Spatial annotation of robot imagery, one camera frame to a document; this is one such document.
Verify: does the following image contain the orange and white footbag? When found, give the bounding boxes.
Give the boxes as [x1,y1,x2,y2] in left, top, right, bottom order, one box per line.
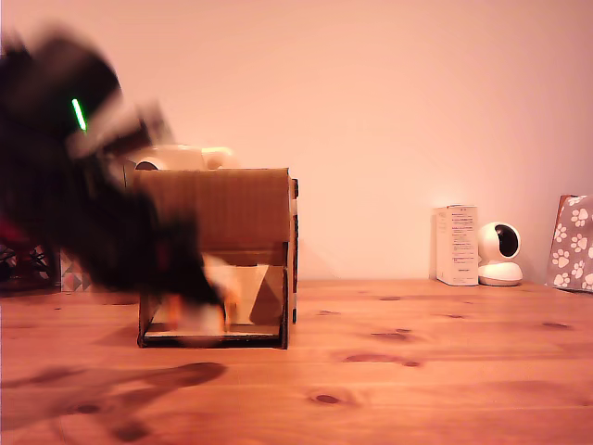
[166,263,245,339]

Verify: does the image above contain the triangle pattern tissue box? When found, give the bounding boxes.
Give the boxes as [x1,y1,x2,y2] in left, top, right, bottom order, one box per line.
[58,249,94,293]

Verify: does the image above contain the cardboard dice tower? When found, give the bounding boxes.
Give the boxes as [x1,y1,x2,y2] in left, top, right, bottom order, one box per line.
[133,167,300,350]

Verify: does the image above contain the small white round camera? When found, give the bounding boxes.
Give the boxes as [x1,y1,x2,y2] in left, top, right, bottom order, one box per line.
[476,221,524,287]

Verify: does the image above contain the red glass bowl on foot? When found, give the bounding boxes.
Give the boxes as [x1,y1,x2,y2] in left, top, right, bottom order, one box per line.
[0,217,55,291]

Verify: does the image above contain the white carton with small print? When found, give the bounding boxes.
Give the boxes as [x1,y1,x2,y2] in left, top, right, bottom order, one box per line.
[433,203,480,287]

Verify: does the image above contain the grey paw print bag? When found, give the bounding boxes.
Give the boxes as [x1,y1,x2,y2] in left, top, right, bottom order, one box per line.
[546,194,593,294]

